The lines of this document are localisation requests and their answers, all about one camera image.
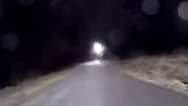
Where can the grey paved path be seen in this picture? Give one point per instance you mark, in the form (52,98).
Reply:
(92,92)

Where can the pale dry grass verge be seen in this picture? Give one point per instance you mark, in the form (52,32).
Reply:
(174,69)
(22,89)

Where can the dark row of trees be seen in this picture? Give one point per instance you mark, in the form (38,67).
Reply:
(46,30)

